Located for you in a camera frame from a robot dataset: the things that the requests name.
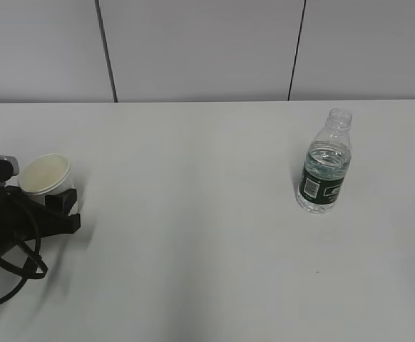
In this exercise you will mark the white paper cup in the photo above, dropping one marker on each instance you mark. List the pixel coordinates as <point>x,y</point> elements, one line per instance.
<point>48,175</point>

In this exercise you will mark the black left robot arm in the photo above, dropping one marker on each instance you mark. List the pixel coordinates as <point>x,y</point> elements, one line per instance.
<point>34,268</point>

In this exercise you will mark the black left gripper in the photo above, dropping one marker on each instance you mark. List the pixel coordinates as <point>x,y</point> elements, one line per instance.
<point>25,219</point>

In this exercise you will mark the clear water bottle green label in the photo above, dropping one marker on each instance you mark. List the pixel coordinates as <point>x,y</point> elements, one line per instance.
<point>326,164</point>

